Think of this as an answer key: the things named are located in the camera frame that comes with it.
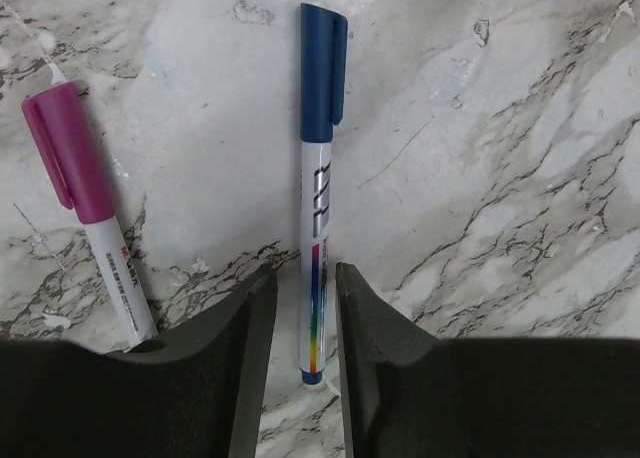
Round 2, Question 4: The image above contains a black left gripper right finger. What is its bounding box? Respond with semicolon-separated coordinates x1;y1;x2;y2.
335;263;639;457

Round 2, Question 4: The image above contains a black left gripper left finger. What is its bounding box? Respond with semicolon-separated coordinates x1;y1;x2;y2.
1;270;278;457

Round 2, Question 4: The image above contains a white marker blue end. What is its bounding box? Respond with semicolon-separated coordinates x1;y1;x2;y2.
299;142;331;385

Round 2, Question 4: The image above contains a purple pen cap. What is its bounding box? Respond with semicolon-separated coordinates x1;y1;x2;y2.
22;82;116;224

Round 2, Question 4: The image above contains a white marker purple end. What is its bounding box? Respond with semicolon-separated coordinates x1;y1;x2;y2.
84;216;158;348

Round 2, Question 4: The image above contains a blue pen cap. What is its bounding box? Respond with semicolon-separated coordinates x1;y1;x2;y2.
300;3;348;143

